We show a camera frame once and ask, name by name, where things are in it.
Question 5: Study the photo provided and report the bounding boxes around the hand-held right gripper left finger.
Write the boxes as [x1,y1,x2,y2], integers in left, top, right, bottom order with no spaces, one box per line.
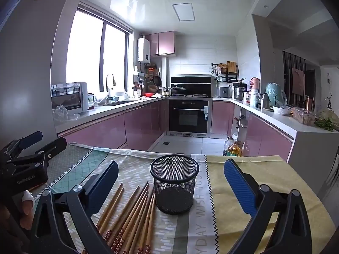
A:
[30,160,119,254]

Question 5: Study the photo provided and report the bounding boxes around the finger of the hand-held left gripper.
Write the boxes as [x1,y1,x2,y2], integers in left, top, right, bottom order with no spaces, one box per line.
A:
[29,137,67,170]
[12,131,43,151]

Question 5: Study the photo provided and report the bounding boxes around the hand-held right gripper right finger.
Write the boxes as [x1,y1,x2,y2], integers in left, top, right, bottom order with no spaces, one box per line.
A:
[224,159,313,254]

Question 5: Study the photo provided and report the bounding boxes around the bunch of wooden chopsticks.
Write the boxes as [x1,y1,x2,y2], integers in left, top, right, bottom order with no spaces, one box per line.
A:
[81,181,157,254]

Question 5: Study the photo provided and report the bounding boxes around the black mesh utensil holder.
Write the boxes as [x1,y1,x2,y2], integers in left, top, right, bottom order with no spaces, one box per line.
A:
[150,154,200,215]

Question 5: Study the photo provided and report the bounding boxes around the person's left hand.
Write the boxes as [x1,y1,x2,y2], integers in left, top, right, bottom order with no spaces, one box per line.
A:
[15,190,36,231]

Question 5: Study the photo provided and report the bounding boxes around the yellow cloth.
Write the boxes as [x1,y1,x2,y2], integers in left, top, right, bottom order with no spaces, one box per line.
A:
[206,155,325,254]

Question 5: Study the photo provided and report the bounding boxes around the clear plastic bag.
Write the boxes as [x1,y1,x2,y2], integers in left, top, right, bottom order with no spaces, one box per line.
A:
[52,105,80,122]

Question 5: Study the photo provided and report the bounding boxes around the yellow cooking oil bottle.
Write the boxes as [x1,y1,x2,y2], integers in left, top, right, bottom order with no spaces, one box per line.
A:
[227,140,243,157]

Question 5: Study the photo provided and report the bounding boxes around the pink kitchen base cabinets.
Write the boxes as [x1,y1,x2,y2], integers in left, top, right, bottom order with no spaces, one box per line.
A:
[58,99,170,151]
[212,101,294,162]

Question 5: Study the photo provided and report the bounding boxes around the patterned beige tablecloth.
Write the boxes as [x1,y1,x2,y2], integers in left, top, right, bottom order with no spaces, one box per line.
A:
[34,141,220,254]

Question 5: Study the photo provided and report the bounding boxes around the black built-in oven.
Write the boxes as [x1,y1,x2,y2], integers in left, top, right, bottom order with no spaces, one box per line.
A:
[168,98,212,138]

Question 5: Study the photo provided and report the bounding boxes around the chrome kitchen faucet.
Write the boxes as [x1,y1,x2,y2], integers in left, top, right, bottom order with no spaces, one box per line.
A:
[106,73,117,104]

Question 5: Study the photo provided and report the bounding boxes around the stainless steel pot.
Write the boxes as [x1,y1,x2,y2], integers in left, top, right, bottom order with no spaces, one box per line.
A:
[232,83,247,101]

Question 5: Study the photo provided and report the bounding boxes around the clear plastic container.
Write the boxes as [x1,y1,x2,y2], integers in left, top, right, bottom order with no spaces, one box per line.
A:
[292,108,315,125]

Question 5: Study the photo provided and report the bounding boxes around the silver rice cooker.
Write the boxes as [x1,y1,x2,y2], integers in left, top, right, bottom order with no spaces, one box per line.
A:
[217,86,233,98]

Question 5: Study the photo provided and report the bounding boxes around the teal bag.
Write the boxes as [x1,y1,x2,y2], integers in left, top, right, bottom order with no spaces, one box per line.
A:
[265,83,287,108]

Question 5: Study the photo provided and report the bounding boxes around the kitchen window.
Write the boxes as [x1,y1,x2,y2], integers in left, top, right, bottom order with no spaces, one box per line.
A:
[66,3,133,96]

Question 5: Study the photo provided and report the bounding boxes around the green leafy vegetables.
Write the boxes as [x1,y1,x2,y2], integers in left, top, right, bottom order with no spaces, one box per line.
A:
[315,119,335,132]

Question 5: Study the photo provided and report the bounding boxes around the black range hood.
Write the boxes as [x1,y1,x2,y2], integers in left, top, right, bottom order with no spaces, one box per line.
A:
[171,76,212,96]

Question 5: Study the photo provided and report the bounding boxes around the black wok with lid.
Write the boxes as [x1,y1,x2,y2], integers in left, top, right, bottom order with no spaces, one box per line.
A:
[169,84,187,96]

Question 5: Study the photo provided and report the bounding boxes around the white water heater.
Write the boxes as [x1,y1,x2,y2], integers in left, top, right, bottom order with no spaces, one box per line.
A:
[137,37,150,62]

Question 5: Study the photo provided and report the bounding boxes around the square ceiling light panel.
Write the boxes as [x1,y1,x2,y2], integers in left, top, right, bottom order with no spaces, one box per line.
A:
[172,3,196,22]

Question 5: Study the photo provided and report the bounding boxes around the black wall rack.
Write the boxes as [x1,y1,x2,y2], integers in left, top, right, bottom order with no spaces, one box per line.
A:
[211,61,239,84]

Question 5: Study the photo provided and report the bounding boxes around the brown wall picture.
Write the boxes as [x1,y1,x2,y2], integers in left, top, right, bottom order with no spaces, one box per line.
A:
[292,67,305,96]

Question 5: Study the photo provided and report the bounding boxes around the pink upper wall cabinets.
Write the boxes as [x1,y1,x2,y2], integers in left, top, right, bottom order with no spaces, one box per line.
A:
[145,31,175,57]

